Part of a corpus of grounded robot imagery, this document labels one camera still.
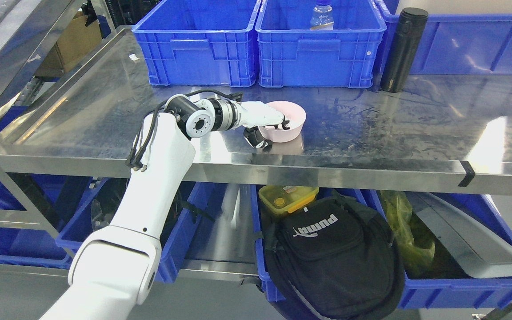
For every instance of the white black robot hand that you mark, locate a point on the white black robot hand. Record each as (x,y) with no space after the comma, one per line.
(253,114)

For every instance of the pink ikea bowl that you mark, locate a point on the pink ikea bowl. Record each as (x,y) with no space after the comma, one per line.
(296,116)

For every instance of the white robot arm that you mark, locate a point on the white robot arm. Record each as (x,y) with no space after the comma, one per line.
(115,267)

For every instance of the blue crate top middle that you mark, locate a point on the blue crate top middle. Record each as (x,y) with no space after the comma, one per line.
(293,55)

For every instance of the blue crate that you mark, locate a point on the blue crate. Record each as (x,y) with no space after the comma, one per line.
(424,292)
(200,42)
(293,55)
(477,43)
(195,207)

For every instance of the blue crate lower middle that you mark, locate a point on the blue crate lower middle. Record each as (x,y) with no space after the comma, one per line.
(424,292)

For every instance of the yellow lunch box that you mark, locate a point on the yellow lunch box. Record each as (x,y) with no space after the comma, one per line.
(282,200)

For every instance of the blue crate top left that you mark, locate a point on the blue crate top left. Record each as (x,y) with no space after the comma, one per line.
(200,42)

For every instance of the clear water bottle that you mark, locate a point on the clear water bottle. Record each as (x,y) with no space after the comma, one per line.
(322,16)

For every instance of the black puma backpack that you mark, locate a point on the black puma backpack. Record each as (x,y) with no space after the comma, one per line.
(335,259)

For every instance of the blue crate lower left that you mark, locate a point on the blue crate lower left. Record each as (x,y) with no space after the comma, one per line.
(195,207)

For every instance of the black thermos bottle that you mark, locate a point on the black thermos bottle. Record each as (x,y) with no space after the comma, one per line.
(405,42)

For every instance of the cardboard box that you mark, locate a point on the cardboard box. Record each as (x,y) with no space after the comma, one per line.
(77,40)

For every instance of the blue crate top right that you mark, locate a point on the blue crate top right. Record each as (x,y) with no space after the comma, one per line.
(477,43)

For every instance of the yellow green plastic bag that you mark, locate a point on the yellow green plastic bag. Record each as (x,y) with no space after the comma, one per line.
(415,241)

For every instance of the grey plastic panel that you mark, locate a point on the grey plastic panel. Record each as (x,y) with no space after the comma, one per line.
(478,250)

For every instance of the steel table frame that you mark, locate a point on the steel table frame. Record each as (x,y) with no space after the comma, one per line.
(444,133)

